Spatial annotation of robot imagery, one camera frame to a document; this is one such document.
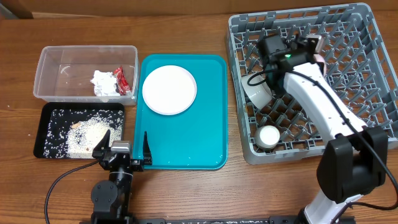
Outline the black tray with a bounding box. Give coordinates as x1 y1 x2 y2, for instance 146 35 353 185
33 102 125 159

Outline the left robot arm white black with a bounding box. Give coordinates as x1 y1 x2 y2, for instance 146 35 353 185
91 131 152 224

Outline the clear plastic bin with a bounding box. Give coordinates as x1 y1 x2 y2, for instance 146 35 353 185
33 45 140 105

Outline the red snack wrapper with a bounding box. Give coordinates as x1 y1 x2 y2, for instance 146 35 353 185
113 66 132 96

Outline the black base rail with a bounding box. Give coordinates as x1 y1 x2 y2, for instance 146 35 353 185
132 215 300 224

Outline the spilled rice pile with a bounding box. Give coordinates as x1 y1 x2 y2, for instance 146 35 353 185
43 109 124 158

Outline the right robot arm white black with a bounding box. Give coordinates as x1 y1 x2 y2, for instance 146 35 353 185
257 34 397 223

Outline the white napkin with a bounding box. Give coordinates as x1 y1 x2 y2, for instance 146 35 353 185
90 70 120 96

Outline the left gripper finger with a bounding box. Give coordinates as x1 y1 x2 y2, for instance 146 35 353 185
143 131 152 166
92 130 111 159

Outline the pink plate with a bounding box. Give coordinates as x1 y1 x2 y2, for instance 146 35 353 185
142 65 197 116

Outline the white cup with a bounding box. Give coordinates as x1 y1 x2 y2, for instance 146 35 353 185
254 125 280 149

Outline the grey bowl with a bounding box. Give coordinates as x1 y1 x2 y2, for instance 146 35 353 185
241 74 272 110

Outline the grey dishwasher rack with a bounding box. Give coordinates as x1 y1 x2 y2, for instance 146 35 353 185
226 3 397 165

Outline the teal serving tray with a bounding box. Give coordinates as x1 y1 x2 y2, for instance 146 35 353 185
132 54 228 170

